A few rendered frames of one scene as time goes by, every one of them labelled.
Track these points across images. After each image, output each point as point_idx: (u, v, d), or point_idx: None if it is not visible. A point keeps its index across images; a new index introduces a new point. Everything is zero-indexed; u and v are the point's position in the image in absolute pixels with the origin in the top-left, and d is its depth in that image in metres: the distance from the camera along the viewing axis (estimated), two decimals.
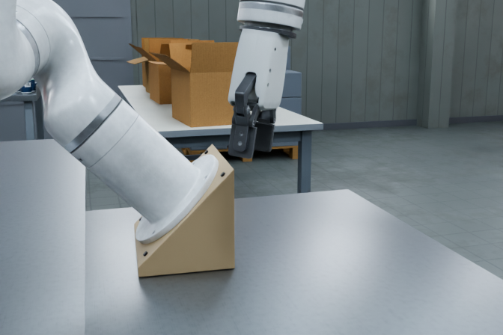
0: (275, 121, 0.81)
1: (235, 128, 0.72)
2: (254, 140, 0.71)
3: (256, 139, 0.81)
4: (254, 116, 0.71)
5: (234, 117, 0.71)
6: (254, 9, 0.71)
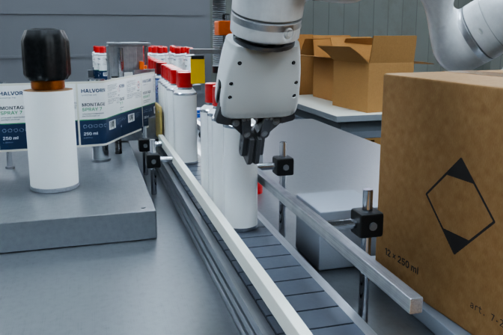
0: (265, 137, 0.75)
1: None
2: (248, 150, 0.75)
3: None
4: (242, 131, 0.73)
5: None
6: (230, 17, 0.67)
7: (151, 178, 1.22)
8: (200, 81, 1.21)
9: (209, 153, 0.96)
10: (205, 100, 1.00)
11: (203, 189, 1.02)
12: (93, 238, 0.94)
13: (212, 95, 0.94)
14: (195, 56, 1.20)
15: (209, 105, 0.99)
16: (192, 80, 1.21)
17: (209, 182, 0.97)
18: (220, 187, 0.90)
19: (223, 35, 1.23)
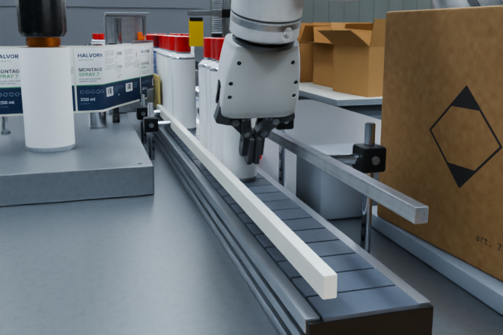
0: (265, 137, 0.75)
1: None
2: (248, 150, 0.75)
3: None
4: (242, 131, 0.73)
5: None
6: (230, 17, 0.67)
7: (149, 143, 1.20)
8: (199, 44, 1.19)
9: (208, 107, 0.94)
10: (203, 55, 0.98)
11: None
12: (88, 194, 0.92)
13: (211, 47, 0.93)
14: (194, 18, 1.18)
15: (208, 60, 0.97)
16: (191, 42, 1.19)
17: (207, 137, 0.95)
18: (218, 139, 0.89)
19: None
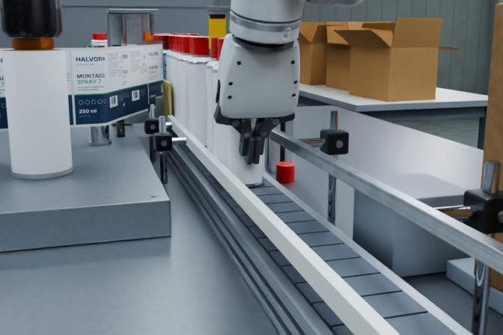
0: (265, 137, 0.75)
1: None
2: (248, 150, 0.75)
3: None
4: (242, 131, 0.74)
5: None
6: (230, 17, 0.67)
7: (161, 164, 1.01)
8: None
9: None
10: (212, 56, 0.92)
11: (212, 153, 0.95)
12: (89, 236, 0.72)
13: None
14: (215, 15, 0.98)
15: None
16: (211, 44, 0.99)
17: None
18: (222, 145, 0.84)
19: None
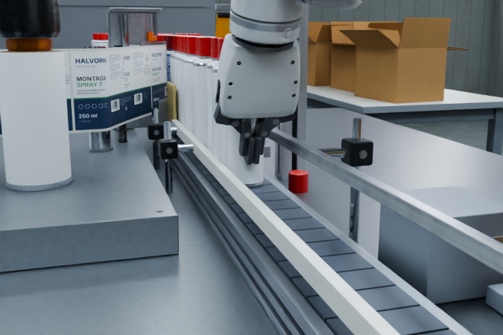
0: (265, 137, 0.75)
1: None
2: (248, 150, 0.75)
3: None
4: (242, 131, 0.73)
5: None
6: (230, 17, 0.67)
7: (166, 172, 0.94)
8: None
9: None
10: (213, 56, 0.92)
11: None
12: (89, 255, 0.66)
13: None
14: (224, 15, 0.92)
15: None
16: None
17: None
18: (225, 145, 0.83)
19: None
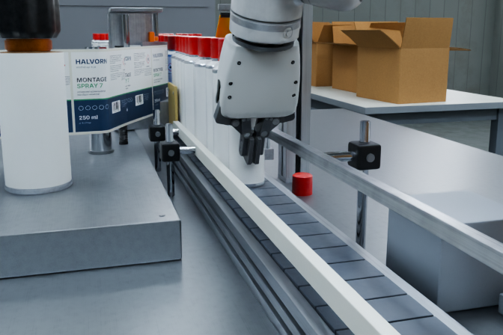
0: (265, 137, 0.75)
1: None
2: (248, 150, 0.75)
3: None
4: (242, 131, 0.74)
5: None
6: (230, 17, 0.67)
7: (168, 175, 0.93)
8: None
9: None
10: (214, 56, 0.92)
11: None
12: (90, 261, 0.65)
13: None
14: (227, 16, 0.91)
15: None
16: (218, 37, 0.95)
17: None
18: (227, 145, 0.83)
19: None
